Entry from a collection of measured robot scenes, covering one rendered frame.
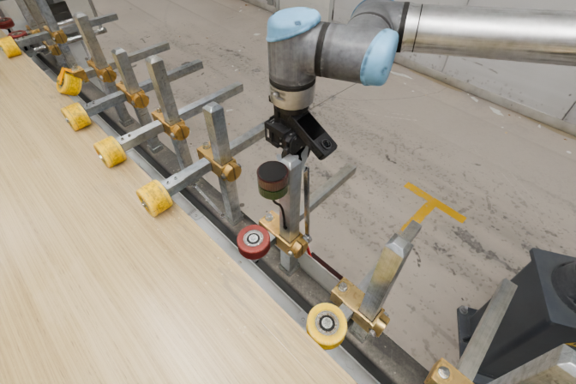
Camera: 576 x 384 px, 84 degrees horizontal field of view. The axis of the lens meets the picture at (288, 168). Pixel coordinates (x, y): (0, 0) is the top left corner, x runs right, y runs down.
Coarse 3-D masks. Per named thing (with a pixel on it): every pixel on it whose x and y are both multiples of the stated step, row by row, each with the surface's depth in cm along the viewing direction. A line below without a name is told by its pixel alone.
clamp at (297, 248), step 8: (264, 216) 86; (264, 224) 84; (272, 224) 84; (272, 232) 83; (280, 240) 81; (296, 240) 81; (304, 240) 82; (280, 248) 84; (288, 248) 80; (296, 248) 80; (304, 248) 82; (296, 256) 80
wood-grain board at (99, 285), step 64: (0, 64) 139; (0, 128) 108; (64, 128) 108; (0, 192) 88; (64, 192) 88; (128, 192) 88; (0, 256) 74; (64, 256) 74; (128, 256) 74; (192, 256) 74; (0, 320) 64; (64, 320) 64; (128, 320) 64; (192, 320) 64; (256, 320) 64
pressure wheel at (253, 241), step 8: (240, 232) 78; (248, 232) 78; (256, 232) 78; (264, 232) 78; (240, 240) 76; (248, 240) 77; (256, 240) 77; (264, 240) 76; (240, 248) 75; (248, 248) 75; (256, 248) 75; (264, 248) 75; (248, 256) 76; (256, 256) 76
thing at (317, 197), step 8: (344, 168) 100; (352, 168) 100; (336, 176) 98; (344, 176) 98; (328, 184) 95; (336, 184) 96; (320, 192) 93; (328, 192) 94; (312, 200) 91; (320, 200) 92; (312, 208) 91; (272, 240) 82
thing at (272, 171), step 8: (264, 168) 61; (272, 168) 61; (280, 168) 61; (264, 176) 60; (272, 176) 60; (280, 176) 60; (288, 184) 65; (288, 192) 66; (272, 200) 66; (280, 208) 71
